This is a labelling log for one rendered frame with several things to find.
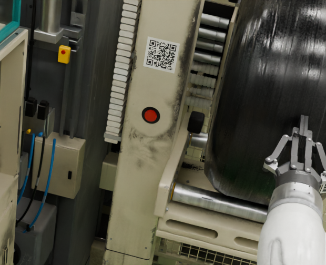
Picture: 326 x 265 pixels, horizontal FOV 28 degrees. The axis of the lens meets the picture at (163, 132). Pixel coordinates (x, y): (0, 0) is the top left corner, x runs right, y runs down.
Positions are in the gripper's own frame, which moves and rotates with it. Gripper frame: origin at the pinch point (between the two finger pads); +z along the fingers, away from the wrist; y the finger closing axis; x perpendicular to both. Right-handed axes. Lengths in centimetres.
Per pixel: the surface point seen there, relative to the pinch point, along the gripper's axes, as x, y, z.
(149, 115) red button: 19.5, 33.2, 19.7
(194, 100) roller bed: 38, 26, 58
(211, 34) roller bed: 17, 25, 61
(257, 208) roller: 32.8, 2.7, 11.6
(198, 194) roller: 32.9, 17.2, 11.3
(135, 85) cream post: 12.9, 37.7, 21.1
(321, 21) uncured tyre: -14.9, 0.9, 17.8
